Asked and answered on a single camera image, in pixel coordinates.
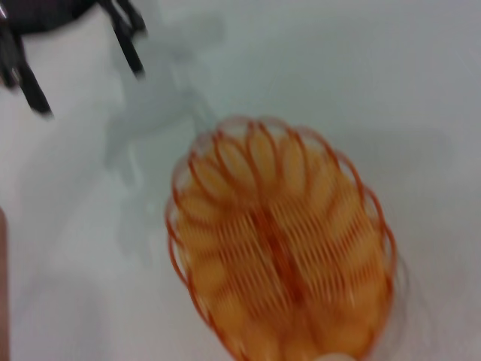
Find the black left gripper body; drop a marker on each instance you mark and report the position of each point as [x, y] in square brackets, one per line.
[56, 15]

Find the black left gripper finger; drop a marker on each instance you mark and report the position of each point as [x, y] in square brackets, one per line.
[129, 49]
[35, 94]

